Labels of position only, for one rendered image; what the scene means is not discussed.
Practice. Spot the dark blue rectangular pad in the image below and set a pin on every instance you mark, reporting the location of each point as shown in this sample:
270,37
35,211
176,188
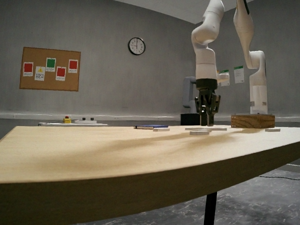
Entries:
149,127

